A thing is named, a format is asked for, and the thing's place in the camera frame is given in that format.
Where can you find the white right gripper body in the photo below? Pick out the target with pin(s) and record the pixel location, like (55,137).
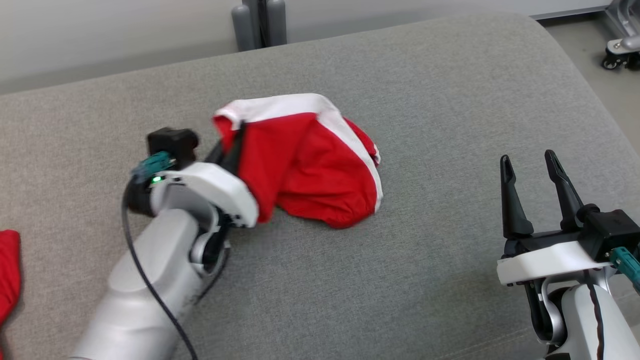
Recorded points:
(545,260)

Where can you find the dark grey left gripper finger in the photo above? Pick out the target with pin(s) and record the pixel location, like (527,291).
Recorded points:
(216,154)
(237,150)

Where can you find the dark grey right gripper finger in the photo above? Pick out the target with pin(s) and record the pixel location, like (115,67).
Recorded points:
(567,200)
(512,210)

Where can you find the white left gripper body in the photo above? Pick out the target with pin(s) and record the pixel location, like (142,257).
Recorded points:
(220,187)

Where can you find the red shorts white trim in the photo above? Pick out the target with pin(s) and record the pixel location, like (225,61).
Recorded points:
(310,170)

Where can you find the red white jersey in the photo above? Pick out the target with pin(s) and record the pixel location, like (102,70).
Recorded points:
(7,270)

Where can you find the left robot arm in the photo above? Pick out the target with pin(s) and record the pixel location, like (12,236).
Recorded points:
(140,290)

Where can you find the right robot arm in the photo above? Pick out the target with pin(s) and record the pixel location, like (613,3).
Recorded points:
(580,320)

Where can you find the grey wheeled stand base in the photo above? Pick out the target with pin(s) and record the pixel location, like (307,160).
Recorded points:
(625,45)

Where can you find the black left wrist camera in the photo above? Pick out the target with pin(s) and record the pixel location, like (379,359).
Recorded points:
(172,142)

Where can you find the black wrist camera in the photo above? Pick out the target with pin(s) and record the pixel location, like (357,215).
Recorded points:
(172,142)
(610,230)

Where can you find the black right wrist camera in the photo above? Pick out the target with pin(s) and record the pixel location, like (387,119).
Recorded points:
(610,230)

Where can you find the grey aluminium frame post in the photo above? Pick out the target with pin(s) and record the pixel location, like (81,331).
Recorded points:
(245,25)

